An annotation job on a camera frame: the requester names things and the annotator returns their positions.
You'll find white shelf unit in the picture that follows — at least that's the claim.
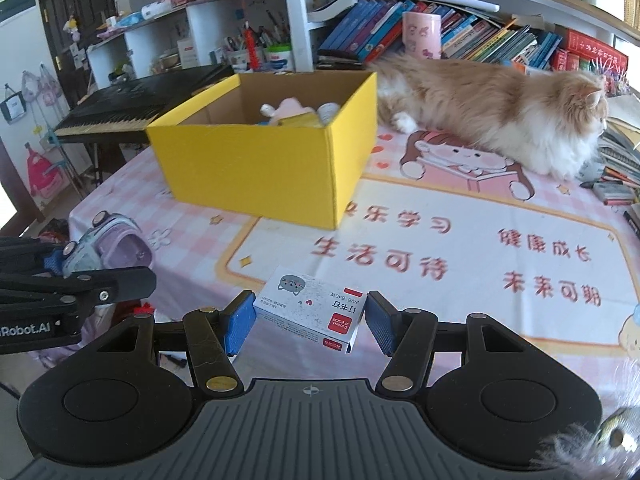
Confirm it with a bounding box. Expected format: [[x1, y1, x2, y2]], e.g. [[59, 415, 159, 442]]
[[87, 0, 640, 91]]

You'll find black keyboard piano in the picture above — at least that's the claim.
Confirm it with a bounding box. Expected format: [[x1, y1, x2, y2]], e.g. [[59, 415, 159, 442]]
[[52, 64, 236, 145]]

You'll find pen holder cup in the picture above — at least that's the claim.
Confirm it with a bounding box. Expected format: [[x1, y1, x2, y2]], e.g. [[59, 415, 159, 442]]
[[227, 35, 251, 73]]

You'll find stack of books and papers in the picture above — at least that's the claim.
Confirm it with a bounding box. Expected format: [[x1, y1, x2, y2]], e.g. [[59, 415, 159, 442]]
[[577, 95, 640, 206]]

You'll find pink checkered desktop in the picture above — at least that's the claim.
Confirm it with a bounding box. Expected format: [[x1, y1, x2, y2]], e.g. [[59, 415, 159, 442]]
[[67, 120, 640, 411]]

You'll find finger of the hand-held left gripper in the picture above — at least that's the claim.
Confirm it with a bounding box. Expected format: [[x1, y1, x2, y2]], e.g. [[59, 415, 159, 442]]
[[0, 236, 68, 278], [0, 266, 158, 318]]

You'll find dark wooden door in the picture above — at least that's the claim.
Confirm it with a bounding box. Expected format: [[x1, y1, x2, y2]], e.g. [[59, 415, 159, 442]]
[[35, 0, 118, 96]]

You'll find white green cup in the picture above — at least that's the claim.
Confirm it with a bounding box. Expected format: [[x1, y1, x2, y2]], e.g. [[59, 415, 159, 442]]
[[265, 45, 295, 72]]

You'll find dark tote bag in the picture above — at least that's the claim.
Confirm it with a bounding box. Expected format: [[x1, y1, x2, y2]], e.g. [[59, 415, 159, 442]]
[[0, 82, 26, 125]]

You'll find pink hanging bag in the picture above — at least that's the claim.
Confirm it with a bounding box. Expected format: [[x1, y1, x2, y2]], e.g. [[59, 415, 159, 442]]
[[20, 65, 58, 108]]

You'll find white box with red label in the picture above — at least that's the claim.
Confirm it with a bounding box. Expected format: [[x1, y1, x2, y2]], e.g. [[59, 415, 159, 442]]
[[177, 37, 198, 70]]

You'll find thick red book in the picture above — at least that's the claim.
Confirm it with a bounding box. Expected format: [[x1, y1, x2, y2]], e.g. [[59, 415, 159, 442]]
[[562, 27, 628, 68]]

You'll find yellow cardboard box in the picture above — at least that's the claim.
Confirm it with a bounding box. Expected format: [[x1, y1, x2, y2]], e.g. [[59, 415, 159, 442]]
[[146, 71, 378, 231]]

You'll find orange fluffy cat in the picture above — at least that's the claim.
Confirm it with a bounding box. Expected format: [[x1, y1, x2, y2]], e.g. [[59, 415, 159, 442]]
[[367, 52, 611, 178]]

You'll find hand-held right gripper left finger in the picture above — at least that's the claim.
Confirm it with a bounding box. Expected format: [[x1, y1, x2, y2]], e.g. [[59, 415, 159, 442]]
[[85, 289, 257, 395]]

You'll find red backpack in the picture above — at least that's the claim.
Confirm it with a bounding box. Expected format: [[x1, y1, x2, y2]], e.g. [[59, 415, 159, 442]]
[[25, 142, 63, 200]]

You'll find yellow tape roll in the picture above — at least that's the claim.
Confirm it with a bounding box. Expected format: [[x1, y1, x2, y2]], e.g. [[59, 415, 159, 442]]
[[277, 112, 323, 128]]

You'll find pink mug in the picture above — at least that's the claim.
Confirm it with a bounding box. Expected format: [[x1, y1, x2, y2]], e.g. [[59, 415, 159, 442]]
[[402, 11, 442, 61]]

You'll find row of colourful books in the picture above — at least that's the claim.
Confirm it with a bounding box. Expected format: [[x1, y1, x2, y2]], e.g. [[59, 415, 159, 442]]
[[317, 0, 563, 68]]

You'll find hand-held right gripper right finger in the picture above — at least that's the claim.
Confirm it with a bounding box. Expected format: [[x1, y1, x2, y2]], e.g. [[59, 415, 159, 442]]
[[365, 290, 546, 395]]

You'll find pink plush toy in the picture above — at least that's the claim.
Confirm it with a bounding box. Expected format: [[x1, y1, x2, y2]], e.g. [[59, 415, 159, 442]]
[[260, 98, 321, 126]]

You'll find white staple box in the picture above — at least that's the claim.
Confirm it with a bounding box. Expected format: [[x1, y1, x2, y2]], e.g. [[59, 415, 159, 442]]
[[252, 266, 368, 353]]

